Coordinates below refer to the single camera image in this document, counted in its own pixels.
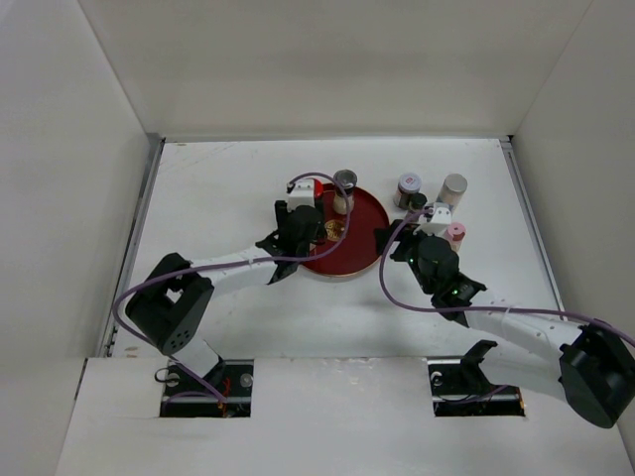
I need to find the red label dark spice jar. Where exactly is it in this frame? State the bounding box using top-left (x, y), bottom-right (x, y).
top-left (393, 173), bottom-right (422, 209)

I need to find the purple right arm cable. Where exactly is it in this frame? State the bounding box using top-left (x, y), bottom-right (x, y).
top-left (379, 207), bottom-right (635, 403)

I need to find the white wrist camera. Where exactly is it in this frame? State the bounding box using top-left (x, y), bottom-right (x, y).
top-left (287, 178), bottom-right (320, 212)
top-left (419, 202), bottom-right (452, 235)

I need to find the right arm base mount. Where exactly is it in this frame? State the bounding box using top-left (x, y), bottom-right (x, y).
top-left (427, 340), bottom-right (525, 417)

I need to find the small black cap bottle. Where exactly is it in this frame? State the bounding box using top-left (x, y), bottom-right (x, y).
top-left (409, 192), bottom-right (428, 213)

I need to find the black cap pepper bottle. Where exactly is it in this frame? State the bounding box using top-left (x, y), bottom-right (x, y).
top-left (332, 169), bottom-right (358, 215)

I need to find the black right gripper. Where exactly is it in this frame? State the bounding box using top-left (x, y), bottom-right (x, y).
top-left (374, 219), bottom-right (441, 295)

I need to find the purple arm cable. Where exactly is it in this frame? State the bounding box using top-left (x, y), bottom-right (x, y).
top-left (113, 172), bottom-right (358, 406)
top-left (379, 207), bottom-right (635, 403)

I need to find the silver cap blue band bottle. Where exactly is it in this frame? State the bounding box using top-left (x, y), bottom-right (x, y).
top-left (436, 174), bottom-right (467, 211)

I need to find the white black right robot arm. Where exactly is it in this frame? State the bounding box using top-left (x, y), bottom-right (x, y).
top-left (373, 220), bottom-right (634, 428)

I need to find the aluminium table rail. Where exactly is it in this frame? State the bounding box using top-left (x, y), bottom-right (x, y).
top-left (499, 136), bottom-right (565, 310)
top-left (95, 133), bottom-right (166, 357)

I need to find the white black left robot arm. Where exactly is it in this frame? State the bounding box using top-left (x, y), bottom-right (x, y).
top-left (125, 200), bottom-right (326, 396)

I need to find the left aluminium table rail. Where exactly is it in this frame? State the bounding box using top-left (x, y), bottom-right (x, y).
top-left (95, 133), bottom-right (166, 357)

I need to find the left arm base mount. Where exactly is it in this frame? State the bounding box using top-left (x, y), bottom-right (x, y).
top-left (154, 360), bottom-right (255, 418)

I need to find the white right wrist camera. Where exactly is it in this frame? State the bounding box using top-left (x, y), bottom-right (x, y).
top-left (419, 202), bottom-right (452, 235)

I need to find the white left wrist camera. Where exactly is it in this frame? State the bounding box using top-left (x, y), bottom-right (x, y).
top-left (287, 178), bottom-right (320, 212)

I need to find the right aluminium table rail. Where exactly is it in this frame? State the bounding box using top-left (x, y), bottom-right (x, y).
top-left (499, 136), bottom-right (565, 310)

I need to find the round red lacquer tray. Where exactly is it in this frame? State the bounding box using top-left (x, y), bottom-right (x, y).
top-left (303, 183), bottom-right (390, 277)

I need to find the pink cap spice bottle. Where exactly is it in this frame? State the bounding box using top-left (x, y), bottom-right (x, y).
top-left (444, 222), bottom-right (466, 252)

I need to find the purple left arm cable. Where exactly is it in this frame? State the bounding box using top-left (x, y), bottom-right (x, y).
top-left (113, 172), bottom-right (358, 406)

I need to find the red lid chili sauce jar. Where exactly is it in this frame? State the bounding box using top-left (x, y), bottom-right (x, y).
top-left (314, 179), bottom-right (323, 199)

